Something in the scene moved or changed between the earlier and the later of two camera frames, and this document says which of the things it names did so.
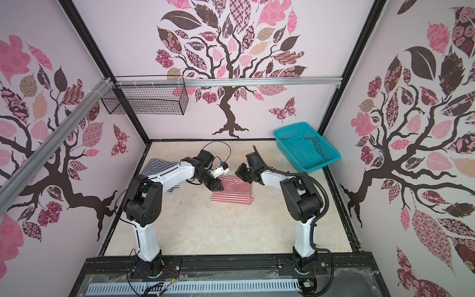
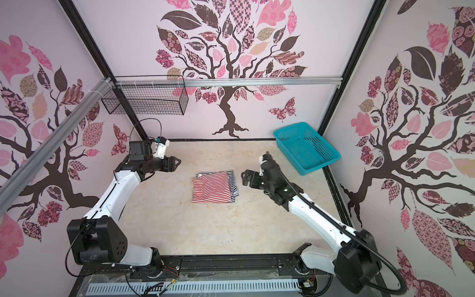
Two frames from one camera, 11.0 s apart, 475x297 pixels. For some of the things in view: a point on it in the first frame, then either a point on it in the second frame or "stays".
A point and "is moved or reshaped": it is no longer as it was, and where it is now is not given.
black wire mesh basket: x=146 y=95 stays
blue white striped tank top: x=154 y=166 is moved or reshaped
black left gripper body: x=208 y=179 -> x=161 y=164
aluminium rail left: x=10 y=188 stays
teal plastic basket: x=303 y=148 stays
